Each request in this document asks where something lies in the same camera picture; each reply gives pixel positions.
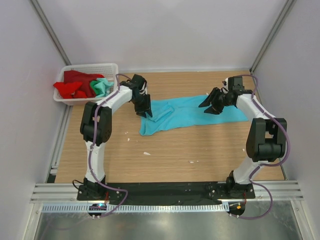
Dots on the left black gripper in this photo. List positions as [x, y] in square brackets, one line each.
[141, 111]

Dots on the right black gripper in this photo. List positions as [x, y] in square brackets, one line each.
[214, 109]

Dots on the blue t shirt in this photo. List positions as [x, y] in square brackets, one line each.
[184, 112]

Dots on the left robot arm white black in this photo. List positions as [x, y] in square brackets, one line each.
[96, 129]

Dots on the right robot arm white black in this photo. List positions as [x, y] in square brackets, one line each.
[267, 139]

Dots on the mint green t shirt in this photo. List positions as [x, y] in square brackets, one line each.
[101, 87]

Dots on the dark red t shirt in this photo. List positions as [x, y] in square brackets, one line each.
[72, 76]

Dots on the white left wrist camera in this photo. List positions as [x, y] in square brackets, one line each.
[144, 90]

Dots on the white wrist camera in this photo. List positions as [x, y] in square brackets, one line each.
[144, 90]
[225, 89]

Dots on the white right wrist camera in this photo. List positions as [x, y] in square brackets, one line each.
[225, 89]

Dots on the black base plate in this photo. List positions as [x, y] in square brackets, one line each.
[166, 193]

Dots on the grey slotted cable duct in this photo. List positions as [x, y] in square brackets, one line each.
[100, 208]

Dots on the right aluminium corner post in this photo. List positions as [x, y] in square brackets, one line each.
[275, 29]

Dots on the aluminium corner post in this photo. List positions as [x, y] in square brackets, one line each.
[275, 29]
[50, 31]

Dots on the left aluminium corner post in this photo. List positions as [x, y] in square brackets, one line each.
[50, 31]

